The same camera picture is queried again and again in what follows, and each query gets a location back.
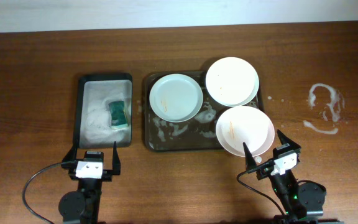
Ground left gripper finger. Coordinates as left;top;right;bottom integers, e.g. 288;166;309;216
112;142;121;175
61;145;78;170

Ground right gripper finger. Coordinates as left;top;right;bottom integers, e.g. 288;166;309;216
277;129;301;152
242;142;257;170

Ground green yellow sponge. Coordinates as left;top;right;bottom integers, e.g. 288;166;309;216
108;101;129;129

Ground cream plate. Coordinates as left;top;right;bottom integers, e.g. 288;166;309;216
205;57;259;106

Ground pale blue plate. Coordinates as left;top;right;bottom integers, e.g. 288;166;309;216
149;73;203;123

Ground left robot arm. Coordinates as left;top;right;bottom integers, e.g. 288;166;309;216
58;142;121;223

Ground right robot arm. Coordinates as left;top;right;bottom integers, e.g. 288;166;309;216
236;130;340;223

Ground dark brown serving tray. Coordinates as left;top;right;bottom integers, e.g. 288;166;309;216
142;70;265;152

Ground black soapy water tray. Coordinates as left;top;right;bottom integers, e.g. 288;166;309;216
73;72;133;149

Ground white plate lower right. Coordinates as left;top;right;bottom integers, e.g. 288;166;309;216
216;106;275;157

